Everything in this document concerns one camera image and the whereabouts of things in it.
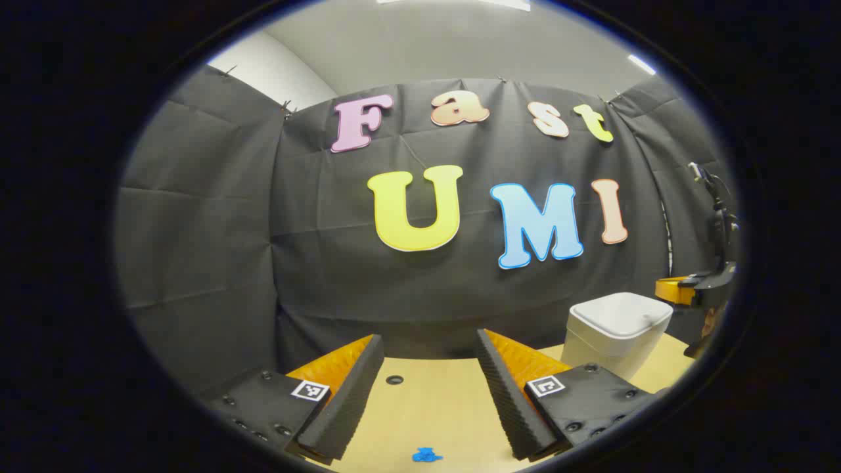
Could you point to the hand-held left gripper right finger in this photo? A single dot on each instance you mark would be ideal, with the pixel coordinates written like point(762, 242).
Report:
point(509, 401)

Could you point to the white desktop garbage bin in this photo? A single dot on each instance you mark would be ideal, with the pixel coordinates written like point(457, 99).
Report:
point(617, 328)

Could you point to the wooden desktop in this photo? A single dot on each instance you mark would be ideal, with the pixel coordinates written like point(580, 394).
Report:
point(433, 407)

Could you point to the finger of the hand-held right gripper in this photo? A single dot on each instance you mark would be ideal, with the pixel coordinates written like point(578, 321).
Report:
point(673, 290)

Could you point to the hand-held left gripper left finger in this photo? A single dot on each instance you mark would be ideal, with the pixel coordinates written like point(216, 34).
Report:
point(351, 394)

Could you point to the blue paper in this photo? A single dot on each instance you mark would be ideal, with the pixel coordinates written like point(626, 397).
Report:
point(426, 454)

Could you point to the black backdrop cloth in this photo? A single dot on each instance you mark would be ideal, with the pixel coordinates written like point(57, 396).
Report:
point(328, 263)

